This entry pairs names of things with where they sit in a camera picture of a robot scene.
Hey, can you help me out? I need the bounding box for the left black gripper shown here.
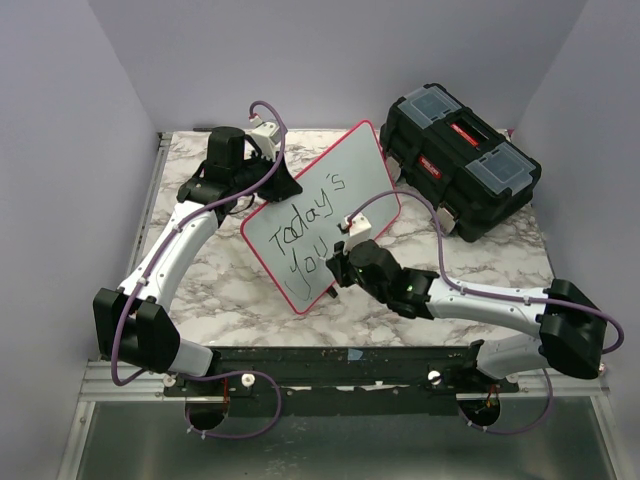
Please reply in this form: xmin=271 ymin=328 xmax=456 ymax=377
xmin=234 ymin=149 xmax=303 ymax=203

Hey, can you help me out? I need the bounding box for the pink-framed whiteboard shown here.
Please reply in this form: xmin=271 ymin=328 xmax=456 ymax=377
xmin=241 ymin=120 xmax=395 ymax=314

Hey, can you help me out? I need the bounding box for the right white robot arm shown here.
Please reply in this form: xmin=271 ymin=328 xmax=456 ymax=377
xmin=326 ymin=240 xmax=606 ymax=392

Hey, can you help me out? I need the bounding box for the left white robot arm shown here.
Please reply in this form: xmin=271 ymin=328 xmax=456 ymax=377
xmin=93 ymin=121 xmax=302 ymax=395

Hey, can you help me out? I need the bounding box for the black red toolbox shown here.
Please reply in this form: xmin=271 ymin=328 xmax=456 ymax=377
xmin=380 ymin=83 xmax=542 ymax=243

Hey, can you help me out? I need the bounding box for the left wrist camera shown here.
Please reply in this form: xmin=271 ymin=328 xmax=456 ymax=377
xmin=248 ymin=117 xmax=281 ymax=160

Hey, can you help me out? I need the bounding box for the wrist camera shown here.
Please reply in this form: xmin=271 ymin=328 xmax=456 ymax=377
xmin=248 ymin=117 xmax=281 ymax=160
xmin=338 ymin=213 xmax=372 ymax=254

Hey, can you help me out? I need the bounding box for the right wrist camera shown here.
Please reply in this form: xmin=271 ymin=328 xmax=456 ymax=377
xmin=338 ymin=213 xmax=372 ymax=254

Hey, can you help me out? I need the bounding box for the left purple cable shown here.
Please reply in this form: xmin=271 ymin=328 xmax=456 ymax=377
xmin=109 ymin=101 xmax=289 ymax=441

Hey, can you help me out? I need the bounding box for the purple cable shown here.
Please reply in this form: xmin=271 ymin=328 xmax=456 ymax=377
xmin=109 ymin=101 xmax=289 ymax=441
xmin=347 ymin=188 xmax=625 ymax=435

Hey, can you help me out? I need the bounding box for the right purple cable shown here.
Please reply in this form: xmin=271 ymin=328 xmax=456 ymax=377
xmin=347 ymin=188 xmax=625 ymax=435

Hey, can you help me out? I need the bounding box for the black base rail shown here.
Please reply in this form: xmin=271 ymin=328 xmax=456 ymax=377
xmin=161 ymin=346 xmax=519 ymax=418

